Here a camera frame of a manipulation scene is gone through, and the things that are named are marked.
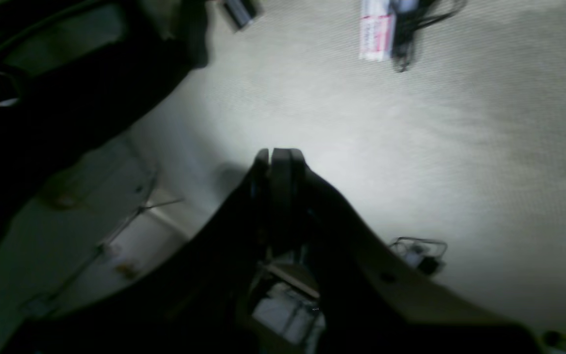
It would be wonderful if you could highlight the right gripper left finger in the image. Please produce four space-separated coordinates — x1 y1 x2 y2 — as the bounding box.
2 148 269 354

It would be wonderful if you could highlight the black cable bundle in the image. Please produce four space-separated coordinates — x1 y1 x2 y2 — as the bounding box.
389 0 468 73

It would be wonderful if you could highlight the small wire device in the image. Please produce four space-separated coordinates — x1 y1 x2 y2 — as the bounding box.
387 236 449 276

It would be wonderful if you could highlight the white red labelled box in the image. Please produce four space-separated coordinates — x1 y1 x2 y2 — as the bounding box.
359 0 396 62

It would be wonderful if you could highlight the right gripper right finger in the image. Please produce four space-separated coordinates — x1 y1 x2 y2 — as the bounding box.
270 148 543 354

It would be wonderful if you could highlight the dark machine base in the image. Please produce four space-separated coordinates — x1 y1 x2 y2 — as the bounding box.
0 0 209 243

